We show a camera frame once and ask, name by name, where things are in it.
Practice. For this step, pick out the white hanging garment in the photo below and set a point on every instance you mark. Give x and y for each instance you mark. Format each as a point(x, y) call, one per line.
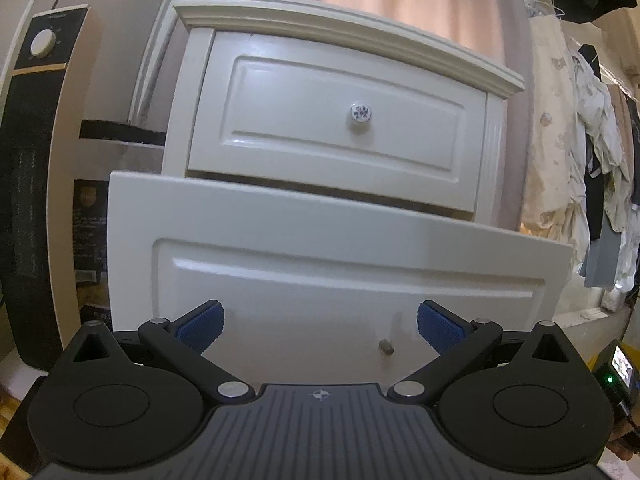
point(596, 118)

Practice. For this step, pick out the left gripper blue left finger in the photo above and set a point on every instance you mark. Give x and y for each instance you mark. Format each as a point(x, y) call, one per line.
point(178, 346)

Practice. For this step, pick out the cream bear print garment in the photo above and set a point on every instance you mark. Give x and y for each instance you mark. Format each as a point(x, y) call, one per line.
point(554, 201)

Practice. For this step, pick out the grey blue hanging garment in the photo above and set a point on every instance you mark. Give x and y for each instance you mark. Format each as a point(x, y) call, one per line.
point(600, 264)

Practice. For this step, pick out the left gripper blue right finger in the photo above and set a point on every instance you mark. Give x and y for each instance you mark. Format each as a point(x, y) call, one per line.
point(460, 345)

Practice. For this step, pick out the floral ceramic drawer knob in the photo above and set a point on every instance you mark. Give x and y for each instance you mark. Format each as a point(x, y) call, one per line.
point(360, 113)

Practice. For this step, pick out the black and beige tower heater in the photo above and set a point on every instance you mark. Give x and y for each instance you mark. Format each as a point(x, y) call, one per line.
point(40, 128)

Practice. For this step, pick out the white wooden nightstand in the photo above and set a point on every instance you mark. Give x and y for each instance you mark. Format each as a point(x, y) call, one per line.
point(314, 21)

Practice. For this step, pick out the white drawer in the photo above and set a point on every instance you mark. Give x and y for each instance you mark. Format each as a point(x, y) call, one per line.
point(316, 290)
point(278, 108)

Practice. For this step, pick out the black printed box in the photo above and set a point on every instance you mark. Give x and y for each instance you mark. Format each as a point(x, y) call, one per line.
point(89, 247)

